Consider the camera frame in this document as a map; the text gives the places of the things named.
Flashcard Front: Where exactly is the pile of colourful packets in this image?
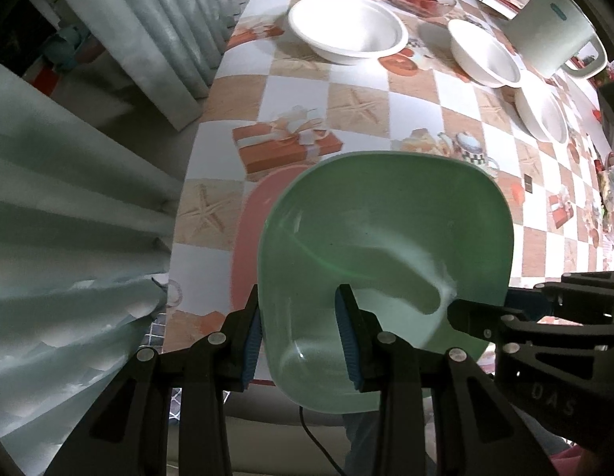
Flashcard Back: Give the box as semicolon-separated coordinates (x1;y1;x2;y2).
592;149;614;259

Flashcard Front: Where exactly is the person's pink clothing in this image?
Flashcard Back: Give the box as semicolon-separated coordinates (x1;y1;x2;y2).
547;443;614;476

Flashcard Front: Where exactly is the grey checked cloth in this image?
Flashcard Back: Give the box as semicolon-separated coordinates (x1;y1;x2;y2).
141;315;183;420

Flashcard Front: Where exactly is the printed checkered tablecloth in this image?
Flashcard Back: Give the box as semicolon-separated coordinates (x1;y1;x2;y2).
158;0;614;363

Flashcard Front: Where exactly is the small white bowl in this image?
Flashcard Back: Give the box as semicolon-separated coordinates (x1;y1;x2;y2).
514;86;568;144
448;19;522;89

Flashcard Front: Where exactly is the black cable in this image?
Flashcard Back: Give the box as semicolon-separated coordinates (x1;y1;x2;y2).
299;405;345;476

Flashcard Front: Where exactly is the teal object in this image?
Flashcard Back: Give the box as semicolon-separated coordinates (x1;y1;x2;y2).
54;25;92;73

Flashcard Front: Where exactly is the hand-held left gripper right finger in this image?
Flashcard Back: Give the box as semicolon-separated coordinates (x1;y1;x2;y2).
335;284;560;476

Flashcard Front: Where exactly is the grey-green curtain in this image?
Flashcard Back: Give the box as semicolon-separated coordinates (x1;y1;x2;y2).
0;0;268;459

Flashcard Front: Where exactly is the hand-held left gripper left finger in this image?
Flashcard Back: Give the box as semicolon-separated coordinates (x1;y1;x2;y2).
44;284;264;476

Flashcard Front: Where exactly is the pink plate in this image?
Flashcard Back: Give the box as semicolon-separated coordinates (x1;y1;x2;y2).
230;166;308;314

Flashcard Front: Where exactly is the person's blue jeans leg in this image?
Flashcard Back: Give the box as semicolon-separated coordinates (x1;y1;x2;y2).
341;409;437;476

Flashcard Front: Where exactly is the green square bowl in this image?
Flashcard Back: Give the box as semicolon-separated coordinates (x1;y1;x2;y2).
257;151;515;415

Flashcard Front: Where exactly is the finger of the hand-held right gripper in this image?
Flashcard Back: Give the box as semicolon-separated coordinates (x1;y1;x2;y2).
447;297;614;347
506;270;614;326

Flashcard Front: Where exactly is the large white bowl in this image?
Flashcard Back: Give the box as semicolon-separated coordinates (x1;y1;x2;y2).
288;0;409;66

